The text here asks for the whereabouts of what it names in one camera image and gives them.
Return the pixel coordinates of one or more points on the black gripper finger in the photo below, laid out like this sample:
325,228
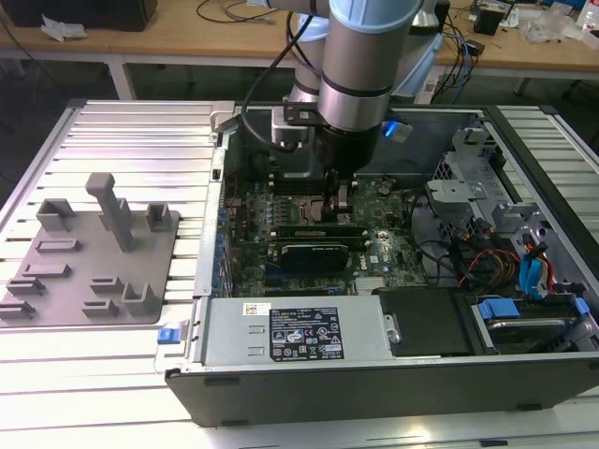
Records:
332,196
352,212

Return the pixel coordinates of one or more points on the green RAM stick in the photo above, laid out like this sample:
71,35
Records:
318,231

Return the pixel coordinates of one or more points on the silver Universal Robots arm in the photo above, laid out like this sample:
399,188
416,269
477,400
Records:
355,70

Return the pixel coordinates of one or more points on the CPU socket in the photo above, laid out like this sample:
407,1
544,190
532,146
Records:
306,220

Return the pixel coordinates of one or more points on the round coin cell battery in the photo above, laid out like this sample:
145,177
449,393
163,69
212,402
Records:
384,187

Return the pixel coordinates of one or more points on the green motherboard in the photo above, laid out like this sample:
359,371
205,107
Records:
395,224

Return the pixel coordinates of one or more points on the black graphics card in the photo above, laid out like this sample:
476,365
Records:
313,256

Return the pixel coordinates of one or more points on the silver chipset heat sink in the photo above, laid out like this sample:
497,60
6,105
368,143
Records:
372,285

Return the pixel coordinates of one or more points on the grey metal drive cage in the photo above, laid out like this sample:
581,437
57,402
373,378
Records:
454,192

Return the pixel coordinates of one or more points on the black plastic cover plate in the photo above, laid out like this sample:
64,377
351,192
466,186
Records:
421,322

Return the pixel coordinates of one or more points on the small black adapter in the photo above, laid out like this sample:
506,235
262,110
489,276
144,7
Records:
476,47

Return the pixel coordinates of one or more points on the grey power supply unit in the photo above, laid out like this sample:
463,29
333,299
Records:
234,337

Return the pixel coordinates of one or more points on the black open PC case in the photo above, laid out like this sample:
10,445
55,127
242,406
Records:
374,397

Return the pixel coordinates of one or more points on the black desk device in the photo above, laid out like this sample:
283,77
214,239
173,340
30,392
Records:
489,21

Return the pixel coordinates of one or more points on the hard disk in blue carrier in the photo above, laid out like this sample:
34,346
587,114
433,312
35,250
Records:
519,327

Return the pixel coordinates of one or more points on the wooden desk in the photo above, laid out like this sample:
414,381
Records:
164,44

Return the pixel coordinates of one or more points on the blue case latch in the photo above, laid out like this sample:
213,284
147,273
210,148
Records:
168,337

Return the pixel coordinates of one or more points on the clear plastic bags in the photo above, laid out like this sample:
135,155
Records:
547,25

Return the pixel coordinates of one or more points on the grey parts rack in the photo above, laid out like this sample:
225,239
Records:
93,266

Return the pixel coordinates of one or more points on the large black box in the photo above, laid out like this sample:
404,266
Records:
93,14

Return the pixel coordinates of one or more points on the crumpled white paper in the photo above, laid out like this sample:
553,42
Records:
61,29

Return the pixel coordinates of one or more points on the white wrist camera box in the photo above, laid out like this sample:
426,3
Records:
290,133

